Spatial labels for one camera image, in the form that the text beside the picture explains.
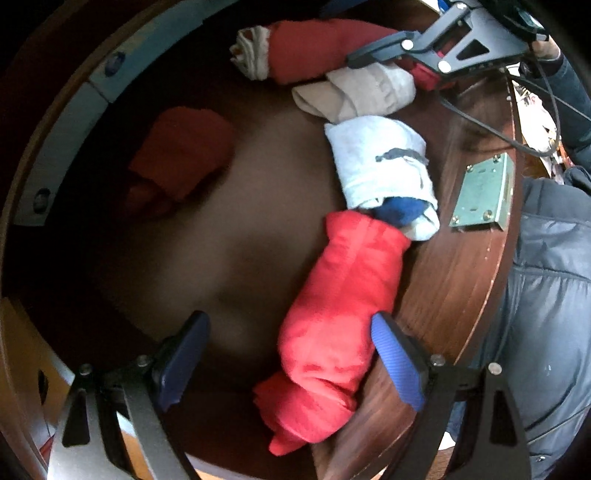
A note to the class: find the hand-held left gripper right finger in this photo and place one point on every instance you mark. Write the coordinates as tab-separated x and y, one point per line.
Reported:
397	360

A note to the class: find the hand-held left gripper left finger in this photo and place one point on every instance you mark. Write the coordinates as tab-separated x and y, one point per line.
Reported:
180	360

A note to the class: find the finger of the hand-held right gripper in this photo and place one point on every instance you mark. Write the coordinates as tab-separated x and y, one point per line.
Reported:
425	41

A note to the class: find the bright red cloth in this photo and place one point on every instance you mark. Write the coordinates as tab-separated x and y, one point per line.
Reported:
332	323

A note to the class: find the red fleece cloth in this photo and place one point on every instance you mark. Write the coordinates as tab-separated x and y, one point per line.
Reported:
314	50

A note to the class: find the wooden drawer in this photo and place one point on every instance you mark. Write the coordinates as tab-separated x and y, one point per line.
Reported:
258	207

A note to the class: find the dark red knitted cloth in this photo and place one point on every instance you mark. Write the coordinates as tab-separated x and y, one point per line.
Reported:
184	147

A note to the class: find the person's right forearm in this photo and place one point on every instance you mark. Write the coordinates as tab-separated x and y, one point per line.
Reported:
577	106

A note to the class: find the metal drawer lock plate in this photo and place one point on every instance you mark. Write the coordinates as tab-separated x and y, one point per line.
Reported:
480	194

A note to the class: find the person's right hand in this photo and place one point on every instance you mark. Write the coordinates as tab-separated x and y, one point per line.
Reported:
549	50

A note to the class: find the beige cloth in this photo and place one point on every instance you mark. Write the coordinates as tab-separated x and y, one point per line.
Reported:
360	92

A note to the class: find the white sock with blue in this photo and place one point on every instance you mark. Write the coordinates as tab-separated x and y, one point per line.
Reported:
369	157

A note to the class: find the person's dark padded jacket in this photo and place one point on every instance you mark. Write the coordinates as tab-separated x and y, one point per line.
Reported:
549	300

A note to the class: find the grey white striped cloth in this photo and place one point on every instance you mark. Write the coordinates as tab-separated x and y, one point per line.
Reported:
251	50

